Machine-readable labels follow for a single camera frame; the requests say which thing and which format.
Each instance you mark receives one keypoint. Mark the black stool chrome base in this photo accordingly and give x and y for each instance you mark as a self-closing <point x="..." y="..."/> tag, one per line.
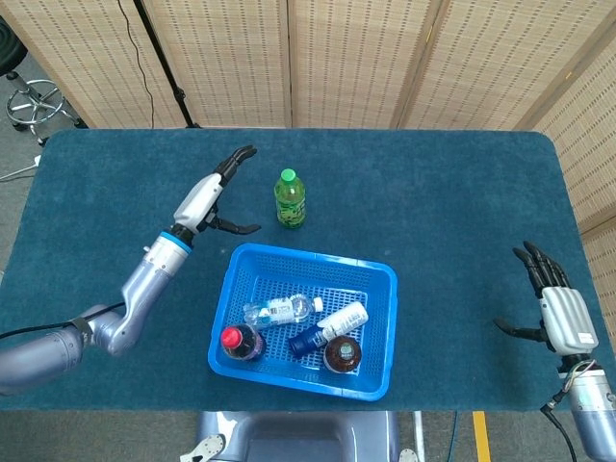
<point x="36" y="103"/>

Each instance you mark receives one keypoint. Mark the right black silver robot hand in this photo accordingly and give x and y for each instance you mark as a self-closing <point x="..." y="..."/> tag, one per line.
<point x="568" y="322"/>

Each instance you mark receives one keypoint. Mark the teal carpet table mat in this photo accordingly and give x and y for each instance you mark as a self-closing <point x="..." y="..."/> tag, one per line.
<point x="457" y="216"/>

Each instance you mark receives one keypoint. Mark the cola bottle red cap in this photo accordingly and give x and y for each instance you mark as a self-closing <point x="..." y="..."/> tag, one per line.
<point x="243" y="342"/>

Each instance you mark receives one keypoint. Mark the green soda bottle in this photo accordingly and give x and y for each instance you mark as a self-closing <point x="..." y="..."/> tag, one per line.
<point x="290" y="202"/>

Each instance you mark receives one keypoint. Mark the yellow floor tape strip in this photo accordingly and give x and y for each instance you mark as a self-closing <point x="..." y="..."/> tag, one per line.
<point x="481" y="438"/>

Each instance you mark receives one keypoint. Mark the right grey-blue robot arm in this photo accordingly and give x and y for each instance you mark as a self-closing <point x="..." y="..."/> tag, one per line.
<point x="594" y="414"/>

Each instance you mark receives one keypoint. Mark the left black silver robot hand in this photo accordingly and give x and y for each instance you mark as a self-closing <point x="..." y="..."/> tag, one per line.
<point x="197" y="202"/>

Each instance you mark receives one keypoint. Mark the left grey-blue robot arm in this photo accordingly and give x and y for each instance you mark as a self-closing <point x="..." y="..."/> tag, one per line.
<point x="139" y="293"/>

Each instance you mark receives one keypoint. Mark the black tripod stand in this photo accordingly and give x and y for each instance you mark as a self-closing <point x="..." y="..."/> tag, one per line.
<point x="166" y="67"/>

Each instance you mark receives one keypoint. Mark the grey-blue robot torso base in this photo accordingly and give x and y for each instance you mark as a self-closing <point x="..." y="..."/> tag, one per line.
<point x="298" y="438"/>

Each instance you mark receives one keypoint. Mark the clear water bottle white cap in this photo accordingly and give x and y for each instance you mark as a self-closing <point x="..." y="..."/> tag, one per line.
<point x="274" y="312"/>

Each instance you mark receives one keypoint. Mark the brown tea bottle black cap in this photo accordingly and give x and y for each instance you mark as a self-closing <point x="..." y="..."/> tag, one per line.
<point x="342" y="355"/>

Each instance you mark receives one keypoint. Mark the white bottle dark blue cap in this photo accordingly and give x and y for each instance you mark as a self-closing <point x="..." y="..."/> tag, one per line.
<point x="337" y="323"/>

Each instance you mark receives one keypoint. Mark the blue perforated plastic basket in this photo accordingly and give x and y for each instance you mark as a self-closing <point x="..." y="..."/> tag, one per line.
<point x="375" y="337"/>

